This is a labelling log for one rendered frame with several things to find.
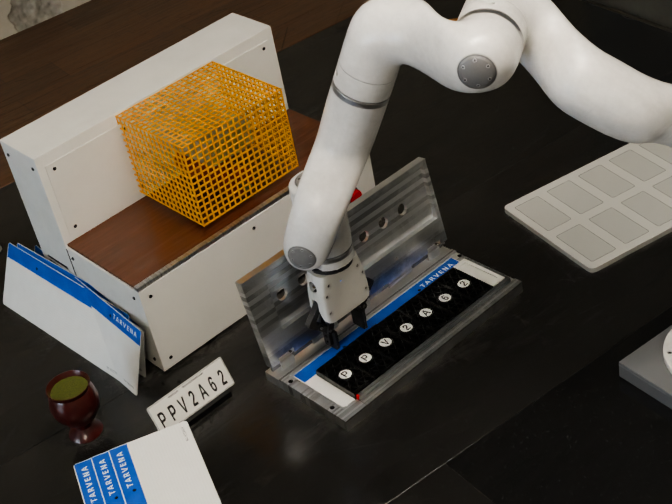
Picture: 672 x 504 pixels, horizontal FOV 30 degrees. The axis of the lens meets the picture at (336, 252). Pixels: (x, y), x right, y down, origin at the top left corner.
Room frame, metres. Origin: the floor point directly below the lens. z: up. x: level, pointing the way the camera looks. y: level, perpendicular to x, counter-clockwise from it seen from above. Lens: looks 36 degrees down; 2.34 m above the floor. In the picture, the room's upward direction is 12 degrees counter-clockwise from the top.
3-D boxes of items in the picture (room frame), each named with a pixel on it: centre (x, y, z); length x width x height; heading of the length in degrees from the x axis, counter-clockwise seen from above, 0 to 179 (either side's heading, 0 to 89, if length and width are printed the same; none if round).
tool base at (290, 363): (1.70, -0.08, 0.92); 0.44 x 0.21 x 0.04; 126
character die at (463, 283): (1.76, -0.21, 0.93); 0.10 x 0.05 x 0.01; 36
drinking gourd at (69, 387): (1.62, 0.48, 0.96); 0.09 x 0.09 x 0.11
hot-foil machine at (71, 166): (2.10, 0.16, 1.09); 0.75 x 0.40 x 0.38; 126
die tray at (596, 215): (1.95, -0.57, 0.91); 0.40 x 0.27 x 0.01; 113
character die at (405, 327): (1.67, -0.09, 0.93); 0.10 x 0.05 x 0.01; 36
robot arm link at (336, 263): (1.69, 0.01, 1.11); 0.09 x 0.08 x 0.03; 126
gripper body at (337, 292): (1.69, 0.01, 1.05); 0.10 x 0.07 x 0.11; 126
